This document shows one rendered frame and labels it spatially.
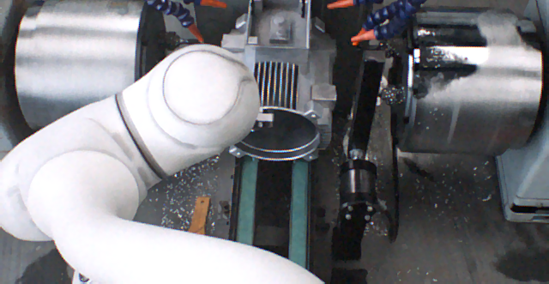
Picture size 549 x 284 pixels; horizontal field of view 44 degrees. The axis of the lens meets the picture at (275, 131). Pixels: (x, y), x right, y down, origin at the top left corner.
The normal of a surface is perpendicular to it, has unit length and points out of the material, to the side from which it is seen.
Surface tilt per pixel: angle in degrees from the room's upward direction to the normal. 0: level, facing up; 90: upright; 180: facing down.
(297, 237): 0
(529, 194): 90
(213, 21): 90
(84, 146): 18
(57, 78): 47
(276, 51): 90
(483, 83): 39
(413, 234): 0
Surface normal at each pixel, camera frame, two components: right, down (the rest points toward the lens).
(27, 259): 0.00, -0.55
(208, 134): 0.22, 0.86
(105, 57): -0.02, -0.04
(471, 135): -0.04, 0.73
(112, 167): 0.60, -0.14
